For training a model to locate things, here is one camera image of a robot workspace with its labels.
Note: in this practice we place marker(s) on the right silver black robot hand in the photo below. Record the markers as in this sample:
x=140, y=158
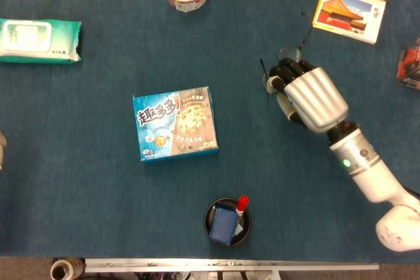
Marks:
x=315, y=96

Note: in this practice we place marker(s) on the left beige robot hand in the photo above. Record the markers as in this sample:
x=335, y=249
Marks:
x=2, y=149

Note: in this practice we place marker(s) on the black-framed eyeglasses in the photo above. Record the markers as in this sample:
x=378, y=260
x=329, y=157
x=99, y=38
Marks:
x=290, y=53

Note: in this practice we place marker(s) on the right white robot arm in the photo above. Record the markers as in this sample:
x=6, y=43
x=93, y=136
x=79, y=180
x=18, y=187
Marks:
x=361, y=158

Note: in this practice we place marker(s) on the yellow palace picture book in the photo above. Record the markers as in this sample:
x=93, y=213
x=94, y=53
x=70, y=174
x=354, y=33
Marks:
x=348, y=14

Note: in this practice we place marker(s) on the red black packaged box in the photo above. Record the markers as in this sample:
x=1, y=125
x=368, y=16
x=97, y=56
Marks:
x=410, y=63

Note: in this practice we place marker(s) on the green wet wipes pack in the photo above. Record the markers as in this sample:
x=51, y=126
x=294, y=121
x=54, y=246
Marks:
x=39, y=40

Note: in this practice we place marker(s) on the red cap marker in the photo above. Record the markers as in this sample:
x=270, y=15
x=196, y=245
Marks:
x=243, y=202

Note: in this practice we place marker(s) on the brown tape roll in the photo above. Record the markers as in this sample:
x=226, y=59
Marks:
x=76, y=268

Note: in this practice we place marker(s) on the blue cookie box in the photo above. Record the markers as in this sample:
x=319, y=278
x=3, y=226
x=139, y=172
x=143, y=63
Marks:
x=174, y=126

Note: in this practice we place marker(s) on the small pale card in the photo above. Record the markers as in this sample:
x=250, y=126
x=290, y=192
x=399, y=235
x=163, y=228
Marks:
x=239, y=229

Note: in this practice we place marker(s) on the blue whiteboard eraser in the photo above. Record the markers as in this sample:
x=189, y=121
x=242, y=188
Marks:
x=223, y=224

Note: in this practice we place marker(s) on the black round pen cup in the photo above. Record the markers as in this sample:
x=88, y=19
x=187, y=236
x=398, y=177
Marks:
x=244, y=238

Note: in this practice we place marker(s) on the aluminium rail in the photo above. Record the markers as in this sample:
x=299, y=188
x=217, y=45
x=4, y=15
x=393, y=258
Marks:
x=229, y=264

